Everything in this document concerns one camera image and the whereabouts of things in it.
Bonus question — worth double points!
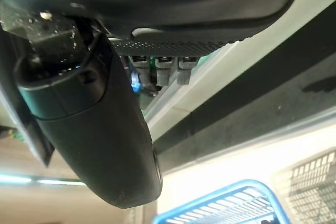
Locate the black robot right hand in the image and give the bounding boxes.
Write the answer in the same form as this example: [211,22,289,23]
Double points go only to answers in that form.
[0,0,305,209]

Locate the blue plastic shopping basket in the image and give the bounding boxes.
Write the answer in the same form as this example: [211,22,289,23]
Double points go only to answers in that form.
[152,178,292,224]

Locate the black store shelf unit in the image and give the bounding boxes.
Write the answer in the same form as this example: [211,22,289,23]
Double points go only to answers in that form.
[141,0,336,175]

